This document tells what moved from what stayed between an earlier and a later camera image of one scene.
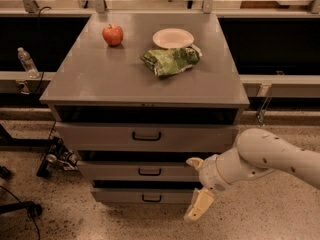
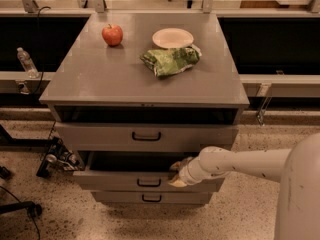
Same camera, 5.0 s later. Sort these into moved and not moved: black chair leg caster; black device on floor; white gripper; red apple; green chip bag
Moved: white gripper
Not moved: black device on floor; red apple; black chair leg caster; green chip bag
